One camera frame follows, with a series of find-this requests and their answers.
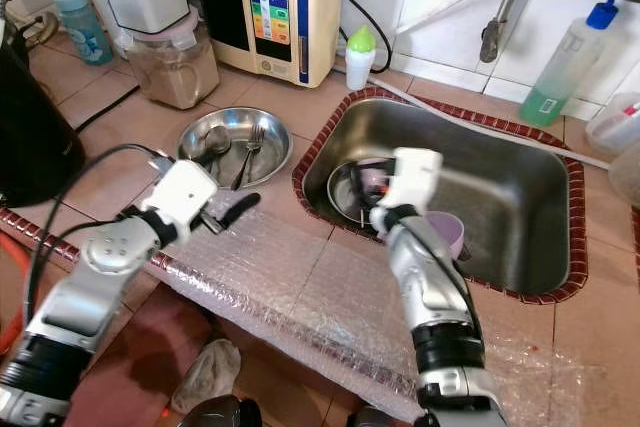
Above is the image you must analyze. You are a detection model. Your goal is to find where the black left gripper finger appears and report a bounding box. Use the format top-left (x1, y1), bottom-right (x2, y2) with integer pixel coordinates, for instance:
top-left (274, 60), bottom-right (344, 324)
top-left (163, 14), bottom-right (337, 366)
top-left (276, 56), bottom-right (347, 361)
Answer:
top-left (220, 192), bottom-right (262, 234)

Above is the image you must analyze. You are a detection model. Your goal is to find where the stainless steel bowl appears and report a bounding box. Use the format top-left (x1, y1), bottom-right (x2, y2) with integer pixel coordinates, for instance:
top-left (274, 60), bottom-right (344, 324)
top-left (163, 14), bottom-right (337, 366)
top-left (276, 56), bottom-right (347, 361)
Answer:
top-left (325, 158), bottom-right (403, 230)
top-left (178, 107), bottom-right (294, 191)

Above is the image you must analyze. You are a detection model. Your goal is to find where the metal fork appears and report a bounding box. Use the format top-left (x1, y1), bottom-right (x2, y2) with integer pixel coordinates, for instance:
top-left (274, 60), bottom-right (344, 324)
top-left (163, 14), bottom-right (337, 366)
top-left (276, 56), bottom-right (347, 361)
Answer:
top-left (232, 124), bottom-right (267, 191)

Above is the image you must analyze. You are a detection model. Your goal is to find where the metal spoon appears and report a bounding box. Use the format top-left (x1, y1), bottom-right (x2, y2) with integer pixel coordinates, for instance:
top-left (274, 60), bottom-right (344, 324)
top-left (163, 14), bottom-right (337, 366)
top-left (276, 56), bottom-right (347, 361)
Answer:
top-left (198, 125), bottom-right (233, 164)

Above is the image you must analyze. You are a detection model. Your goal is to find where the pink plastic cup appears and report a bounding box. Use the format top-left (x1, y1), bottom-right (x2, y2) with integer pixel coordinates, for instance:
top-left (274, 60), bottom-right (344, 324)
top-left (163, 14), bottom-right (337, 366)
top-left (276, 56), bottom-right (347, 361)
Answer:
top-left (423, 211), bottom-right (467, 261)

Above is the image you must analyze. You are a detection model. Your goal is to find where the clear bubble wrap sheet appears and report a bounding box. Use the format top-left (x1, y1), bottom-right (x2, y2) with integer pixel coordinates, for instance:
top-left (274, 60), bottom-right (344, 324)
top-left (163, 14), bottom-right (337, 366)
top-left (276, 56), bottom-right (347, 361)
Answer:
top-left (150, 192), bottom-right (601, 427)

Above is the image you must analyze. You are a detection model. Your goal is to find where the small white bottle green cap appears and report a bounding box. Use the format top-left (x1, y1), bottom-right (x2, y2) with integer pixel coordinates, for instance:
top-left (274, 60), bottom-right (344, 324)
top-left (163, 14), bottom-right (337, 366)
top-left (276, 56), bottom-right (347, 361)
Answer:
top-left (345, 25), bottom-right (379, 91)

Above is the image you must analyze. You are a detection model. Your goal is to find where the stainless steel sink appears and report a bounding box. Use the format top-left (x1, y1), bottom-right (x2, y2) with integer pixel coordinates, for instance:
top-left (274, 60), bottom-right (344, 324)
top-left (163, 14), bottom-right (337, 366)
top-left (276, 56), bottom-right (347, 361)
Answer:
top-left (303, 95), bottom-right (574, 298)

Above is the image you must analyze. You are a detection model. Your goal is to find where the grey floor rag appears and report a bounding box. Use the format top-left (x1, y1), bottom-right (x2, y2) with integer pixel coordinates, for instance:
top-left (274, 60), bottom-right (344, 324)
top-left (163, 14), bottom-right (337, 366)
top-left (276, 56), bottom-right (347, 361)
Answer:
top-left (170, 338), bottom-right (243, 417)

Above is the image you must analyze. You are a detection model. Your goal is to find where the blender with brown contents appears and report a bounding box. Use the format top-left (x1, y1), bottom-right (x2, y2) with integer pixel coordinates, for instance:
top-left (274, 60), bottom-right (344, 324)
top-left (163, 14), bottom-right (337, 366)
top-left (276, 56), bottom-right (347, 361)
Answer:
top-left (88, 0), bottom-right (221, 111)

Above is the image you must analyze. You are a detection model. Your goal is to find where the black robot left foot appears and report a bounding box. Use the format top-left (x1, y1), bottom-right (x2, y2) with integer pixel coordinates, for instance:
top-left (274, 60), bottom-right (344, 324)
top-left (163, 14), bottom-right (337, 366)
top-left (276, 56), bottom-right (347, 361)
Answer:
top-left (178, 394), bottom-right (264, 427)

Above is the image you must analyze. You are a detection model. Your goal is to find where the black robot foot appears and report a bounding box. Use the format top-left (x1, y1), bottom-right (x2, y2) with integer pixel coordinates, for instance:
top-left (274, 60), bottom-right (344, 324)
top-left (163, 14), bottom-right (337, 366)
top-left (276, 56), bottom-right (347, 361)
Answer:
top-left (178, 394), bottom-right (264, 427)
top-left (345, 405), bottom-right (396, 427)

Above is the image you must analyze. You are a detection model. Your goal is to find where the cream water ioniser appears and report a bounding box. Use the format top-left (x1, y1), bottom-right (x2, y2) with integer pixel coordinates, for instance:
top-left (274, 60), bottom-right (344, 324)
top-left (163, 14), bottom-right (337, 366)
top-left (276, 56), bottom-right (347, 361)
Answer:
top-left (192, 0), bottom-right (346, 88)

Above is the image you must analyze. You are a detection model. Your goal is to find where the large black kettle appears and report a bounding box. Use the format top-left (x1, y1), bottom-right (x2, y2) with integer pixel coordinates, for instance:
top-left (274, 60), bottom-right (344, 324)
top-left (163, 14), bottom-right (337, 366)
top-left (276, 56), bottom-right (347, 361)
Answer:
top-left (0, 19), bottom-right (73, 210)

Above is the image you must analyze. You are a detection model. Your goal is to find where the orange plastic basin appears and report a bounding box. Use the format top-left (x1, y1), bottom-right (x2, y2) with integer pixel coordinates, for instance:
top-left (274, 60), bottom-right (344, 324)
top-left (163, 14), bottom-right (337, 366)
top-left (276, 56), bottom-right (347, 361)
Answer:
top-left (0, 232), bottom-right (30, 356)

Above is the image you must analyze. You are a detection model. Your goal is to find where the green dish soap bottle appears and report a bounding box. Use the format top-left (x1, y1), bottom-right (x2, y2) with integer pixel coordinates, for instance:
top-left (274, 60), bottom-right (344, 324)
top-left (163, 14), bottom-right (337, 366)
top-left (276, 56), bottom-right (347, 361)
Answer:
top-left (520, 0), bottom-right (620, 129)

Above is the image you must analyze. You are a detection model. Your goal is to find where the black robot right foot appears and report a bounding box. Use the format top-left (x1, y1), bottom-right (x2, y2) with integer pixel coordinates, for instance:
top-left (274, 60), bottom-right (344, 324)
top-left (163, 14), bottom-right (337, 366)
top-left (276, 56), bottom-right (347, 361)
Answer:
top-left (345, 405), bottom-right (396, 427)

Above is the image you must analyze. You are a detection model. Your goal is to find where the teal plastic bottle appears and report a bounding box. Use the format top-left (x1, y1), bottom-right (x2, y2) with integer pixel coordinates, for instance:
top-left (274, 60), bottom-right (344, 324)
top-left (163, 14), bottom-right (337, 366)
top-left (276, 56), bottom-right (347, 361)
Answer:
top-left (53, 0), bottom-right (114, 66)

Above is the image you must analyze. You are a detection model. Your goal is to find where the white plastic jug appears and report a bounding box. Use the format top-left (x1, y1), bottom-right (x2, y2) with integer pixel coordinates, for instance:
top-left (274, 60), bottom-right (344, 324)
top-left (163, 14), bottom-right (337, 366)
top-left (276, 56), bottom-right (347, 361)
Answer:
top-left (584, 92), bottom-right (640, 156)

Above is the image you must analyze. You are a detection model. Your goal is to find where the brass tap fitting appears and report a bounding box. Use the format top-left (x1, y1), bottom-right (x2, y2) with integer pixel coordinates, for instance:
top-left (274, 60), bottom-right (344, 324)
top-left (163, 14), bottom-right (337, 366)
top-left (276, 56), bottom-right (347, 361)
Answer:
top-left (22, 9), bottom-right (61, 48)

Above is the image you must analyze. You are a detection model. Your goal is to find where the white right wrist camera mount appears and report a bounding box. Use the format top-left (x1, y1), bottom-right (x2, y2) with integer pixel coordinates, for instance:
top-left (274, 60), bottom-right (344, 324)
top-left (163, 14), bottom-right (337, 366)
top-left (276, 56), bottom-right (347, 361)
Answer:
top-left (374, 146), bottom-right (445, 214)

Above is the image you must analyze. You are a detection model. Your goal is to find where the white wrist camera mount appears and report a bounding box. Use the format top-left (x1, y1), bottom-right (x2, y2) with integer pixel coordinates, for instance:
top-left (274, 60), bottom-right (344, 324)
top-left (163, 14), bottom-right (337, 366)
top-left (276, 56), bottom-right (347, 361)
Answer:
top-left (145, 159), bottom-right (221, 243)
top-left (374, 146), bottom-right (445, 214)

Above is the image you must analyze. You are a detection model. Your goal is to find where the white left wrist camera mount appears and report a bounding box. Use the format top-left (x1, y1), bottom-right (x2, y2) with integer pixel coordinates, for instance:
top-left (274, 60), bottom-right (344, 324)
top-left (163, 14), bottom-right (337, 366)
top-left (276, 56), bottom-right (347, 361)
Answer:
top-left (145, 159), bottom-right (221, 243)

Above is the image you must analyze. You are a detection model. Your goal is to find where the thin white hose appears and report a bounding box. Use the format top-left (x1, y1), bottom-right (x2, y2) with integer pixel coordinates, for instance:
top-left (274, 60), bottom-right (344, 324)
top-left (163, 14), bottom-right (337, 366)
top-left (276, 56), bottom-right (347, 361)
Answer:
top-left (370, 74), bottom-right (613, 171)

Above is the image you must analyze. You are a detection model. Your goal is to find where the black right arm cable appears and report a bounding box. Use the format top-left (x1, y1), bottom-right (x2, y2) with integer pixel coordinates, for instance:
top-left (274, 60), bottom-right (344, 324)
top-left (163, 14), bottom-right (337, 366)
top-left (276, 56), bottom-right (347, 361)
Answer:
top-left (415, 222), bottom-right (489, 338)

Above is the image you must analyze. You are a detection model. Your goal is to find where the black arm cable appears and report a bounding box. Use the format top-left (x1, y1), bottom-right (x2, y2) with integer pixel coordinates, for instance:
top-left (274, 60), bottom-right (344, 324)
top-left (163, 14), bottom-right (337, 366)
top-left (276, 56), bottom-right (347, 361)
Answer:
top-left (415, 222), bottom-right (489, 338)
top-left (22, 143), bottom-right (166, 328)

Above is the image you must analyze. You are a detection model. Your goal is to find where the black power cable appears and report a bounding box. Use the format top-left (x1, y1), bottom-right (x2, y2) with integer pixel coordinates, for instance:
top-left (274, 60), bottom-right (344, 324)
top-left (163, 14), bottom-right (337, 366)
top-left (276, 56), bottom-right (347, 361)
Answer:
top-left (340, 0), bottom-right (394, 74)

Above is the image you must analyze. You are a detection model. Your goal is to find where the steel tap handle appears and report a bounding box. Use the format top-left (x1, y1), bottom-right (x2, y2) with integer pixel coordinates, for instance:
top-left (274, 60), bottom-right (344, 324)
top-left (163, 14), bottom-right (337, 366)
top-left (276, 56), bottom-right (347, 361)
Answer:
top-left (479, 0), bottom-right (541, 64)

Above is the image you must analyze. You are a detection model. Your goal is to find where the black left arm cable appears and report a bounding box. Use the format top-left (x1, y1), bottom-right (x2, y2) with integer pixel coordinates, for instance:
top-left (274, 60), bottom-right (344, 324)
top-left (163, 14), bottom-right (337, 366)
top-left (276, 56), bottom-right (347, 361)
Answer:
top-left (22, 143), bottom-right (166, 328)

